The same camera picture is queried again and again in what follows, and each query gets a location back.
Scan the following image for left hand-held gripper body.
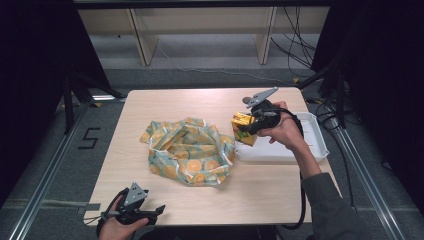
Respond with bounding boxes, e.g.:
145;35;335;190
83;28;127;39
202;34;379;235
114;182;158;225

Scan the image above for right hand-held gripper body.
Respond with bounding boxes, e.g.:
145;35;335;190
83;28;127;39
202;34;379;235
245;86;283;136

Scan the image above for yellow drink carton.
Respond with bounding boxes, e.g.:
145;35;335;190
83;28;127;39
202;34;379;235
231;111;259;147

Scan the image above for white plastic tray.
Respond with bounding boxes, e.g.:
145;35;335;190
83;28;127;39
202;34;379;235
234;111;330;165

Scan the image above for orange print fabric bag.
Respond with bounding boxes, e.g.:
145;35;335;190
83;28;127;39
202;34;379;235
139;116;237;187

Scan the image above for person's right hand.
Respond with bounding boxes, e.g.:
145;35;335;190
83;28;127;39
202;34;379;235
257;101;307;153

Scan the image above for person's left hand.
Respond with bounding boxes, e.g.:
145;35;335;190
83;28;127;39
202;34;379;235
98;203;150;240

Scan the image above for black metal stand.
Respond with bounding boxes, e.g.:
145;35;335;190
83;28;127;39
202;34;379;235
297;54;348;130
62;70;126;135

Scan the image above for light wooden shelf unit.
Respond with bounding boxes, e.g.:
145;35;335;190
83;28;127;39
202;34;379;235
77;5;332;67

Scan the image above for black curtain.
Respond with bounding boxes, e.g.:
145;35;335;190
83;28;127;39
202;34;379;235
311;0;424;214
0;0;113;209

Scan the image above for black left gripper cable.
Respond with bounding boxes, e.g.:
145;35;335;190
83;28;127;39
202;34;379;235
95;187;130;236

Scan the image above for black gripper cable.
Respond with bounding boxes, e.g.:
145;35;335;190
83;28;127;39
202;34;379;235
95;187;130;236
272;105;308;231

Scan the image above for white floor cable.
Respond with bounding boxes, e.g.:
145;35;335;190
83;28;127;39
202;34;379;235
155;43;295;85

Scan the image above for bundle of black cables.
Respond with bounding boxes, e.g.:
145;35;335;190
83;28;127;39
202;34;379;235
270;5;318;78

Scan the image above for aluminium floor rail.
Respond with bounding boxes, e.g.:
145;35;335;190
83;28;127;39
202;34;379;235
8;102;93;240
324;117;408;240

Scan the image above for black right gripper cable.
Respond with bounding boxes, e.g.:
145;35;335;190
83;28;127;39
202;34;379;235
272;105;308;231

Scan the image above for thin black floor cable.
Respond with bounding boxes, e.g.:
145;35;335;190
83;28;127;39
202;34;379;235
308;98;356;214

